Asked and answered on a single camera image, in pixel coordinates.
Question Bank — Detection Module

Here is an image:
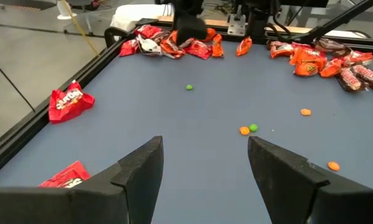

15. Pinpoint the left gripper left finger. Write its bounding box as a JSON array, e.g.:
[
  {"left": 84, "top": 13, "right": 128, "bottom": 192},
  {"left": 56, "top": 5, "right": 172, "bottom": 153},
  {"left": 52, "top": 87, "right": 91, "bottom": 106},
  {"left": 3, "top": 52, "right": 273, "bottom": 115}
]
[{"left": 0, "top": 136, "right": 165, "bottom": 224}]

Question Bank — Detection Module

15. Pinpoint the white bagged bin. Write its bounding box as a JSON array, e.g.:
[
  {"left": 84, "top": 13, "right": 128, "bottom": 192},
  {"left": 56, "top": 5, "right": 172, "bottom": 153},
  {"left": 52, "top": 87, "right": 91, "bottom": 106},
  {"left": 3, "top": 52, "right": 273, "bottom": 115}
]
[{"left": 109, "top": 3, "right": 175, "bottom": 32}]

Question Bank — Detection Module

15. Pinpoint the silver red candy packet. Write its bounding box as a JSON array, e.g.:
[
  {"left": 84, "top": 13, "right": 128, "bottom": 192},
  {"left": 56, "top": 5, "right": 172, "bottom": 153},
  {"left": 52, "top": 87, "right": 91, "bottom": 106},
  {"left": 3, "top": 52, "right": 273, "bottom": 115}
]
[{"left": 269, "top": 42, "right": 296, "bottom": 59}]

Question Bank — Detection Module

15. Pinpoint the long yellow cable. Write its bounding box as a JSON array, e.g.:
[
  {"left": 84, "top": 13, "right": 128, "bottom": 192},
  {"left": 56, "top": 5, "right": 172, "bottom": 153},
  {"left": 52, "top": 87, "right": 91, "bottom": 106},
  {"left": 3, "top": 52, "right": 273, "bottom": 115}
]
[{"left": 60, "top": 0, "right": 100, "bottom": 57}]

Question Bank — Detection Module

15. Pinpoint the brown candy bar packet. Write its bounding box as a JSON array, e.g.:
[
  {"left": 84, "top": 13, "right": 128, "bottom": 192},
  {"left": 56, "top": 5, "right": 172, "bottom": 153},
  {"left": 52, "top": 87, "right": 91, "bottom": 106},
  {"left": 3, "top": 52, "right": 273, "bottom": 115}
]
[
  {"left": 151, "top": 30, "right": 172, "bottom": 44},
  {"left": 313, "top": 37, "right": 351, "bottom": 54},
  {"left": 337, "top": 67, "right": 366, "bottom": 93},
  {"left": 351, "top": 64, "right": 373, "bottom": 91}
]

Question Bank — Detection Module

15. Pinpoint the white silver candy packet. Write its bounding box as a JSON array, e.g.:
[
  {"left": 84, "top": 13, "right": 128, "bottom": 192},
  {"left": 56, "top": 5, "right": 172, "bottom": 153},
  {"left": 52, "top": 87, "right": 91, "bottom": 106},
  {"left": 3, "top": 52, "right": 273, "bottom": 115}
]
[{"left": 136, "top": 34, "right": 163, "bottom": 57}]

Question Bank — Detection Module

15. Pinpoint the white paper sheet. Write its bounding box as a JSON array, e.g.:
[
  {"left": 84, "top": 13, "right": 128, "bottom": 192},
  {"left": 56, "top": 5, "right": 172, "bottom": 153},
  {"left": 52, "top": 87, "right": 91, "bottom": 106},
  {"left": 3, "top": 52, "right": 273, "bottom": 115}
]
[{"left": 325, "top": 29, "right": 369, "bottom": 40}]

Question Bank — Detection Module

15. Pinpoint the red square candy packet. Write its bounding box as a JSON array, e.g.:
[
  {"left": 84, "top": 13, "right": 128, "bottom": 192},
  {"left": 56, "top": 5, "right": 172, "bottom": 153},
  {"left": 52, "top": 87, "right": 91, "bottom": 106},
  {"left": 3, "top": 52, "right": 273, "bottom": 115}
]
[{"left": 38, "top": 161, "right": 91, "bottom": 189}]

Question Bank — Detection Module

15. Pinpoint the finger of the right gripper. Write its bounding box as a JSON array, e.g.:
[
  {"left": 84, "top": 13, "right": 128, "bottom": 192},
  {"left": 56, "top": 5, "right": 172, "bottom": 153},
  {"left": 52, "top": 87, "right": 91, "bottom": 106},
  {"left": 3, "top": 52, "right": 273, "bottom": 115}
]
[{"left": 175, "top": 14, "right": 208, "bottom": 47}]

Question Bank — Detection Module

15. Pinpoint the white stand foot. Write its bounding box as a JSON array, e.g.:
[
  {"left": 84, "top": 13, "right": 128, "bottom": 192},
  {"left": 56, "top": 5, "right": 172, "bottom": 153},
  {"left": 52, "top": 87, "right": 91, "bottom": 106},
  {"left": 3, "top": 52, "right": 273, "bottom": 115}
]
[{"left": 56, "top": 0, "right": 78, "bottom": 21}]

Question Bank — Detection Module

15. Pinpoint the black frame strut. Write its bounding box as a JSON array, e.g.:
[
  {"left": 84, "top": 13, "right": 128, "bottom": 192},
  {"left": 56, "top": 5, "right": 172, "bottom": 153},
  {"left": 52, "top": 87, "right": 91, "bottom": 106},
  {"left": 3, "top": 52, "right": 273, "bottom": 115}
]
[{"left": 293, "top": 0, "right": 373, "bottom": 44}]

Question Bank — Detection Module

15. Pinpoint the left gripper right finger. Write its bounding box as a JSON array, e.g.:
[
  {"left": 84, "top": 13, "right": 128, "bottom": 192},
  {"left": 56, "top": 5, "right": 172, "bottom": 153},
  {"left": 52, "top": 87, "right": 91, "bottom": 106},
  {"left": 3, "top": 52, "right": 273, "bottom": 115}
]
[{"left": 247, "top": 136, "right": 373, "bottom": 224}]

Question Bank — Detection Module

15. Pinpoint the black orange striped mat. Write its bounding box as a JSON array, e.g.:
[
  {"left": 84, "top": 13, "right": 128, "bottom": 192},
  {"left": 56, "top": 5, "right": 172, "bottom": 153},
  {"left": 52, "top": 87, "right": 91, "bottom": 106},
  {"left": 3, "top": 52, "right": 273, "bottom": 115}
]
[{"left": 0, "top": 0, "right": 57, "bottom": 11}]

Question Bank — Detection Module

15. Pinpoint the wooden side board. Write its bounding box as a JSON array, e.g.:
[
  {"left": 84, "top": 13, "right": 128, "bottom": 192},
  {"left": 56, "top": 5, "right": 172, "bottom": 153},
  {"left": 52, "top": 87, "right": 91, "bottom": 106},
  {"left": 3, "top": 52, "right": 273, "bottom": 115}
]
[{"left": 157, "top": 15, "right": 316, "bottom": 34}]

